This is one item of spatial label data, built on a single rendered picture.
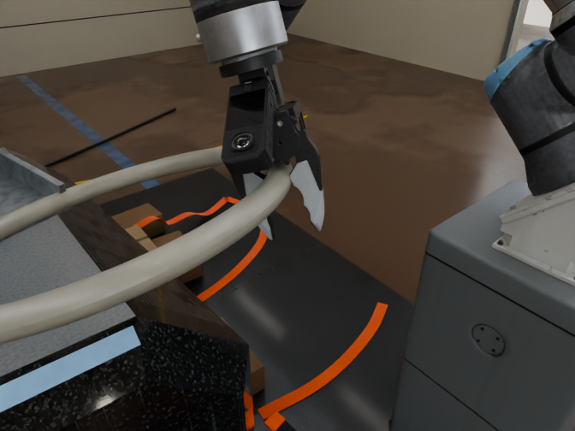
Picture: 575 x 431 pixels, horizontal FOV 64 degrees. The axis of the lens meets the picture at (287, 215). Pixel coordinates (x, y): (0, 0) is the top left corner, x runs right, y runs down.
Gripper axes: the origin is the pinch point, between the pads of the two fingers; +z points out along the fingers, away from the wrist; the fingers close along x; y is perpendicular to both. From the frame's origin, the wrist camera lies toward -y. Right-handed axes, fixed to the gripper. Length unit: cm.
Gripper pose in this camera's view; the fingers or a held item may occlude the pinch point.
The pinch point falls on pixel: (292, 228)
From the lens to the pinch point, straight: 55.4
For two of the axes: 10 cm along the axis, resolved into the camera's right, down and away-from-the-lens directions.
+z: 2.5, 9.0, 3.5
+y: 1.3, -3.9, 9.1
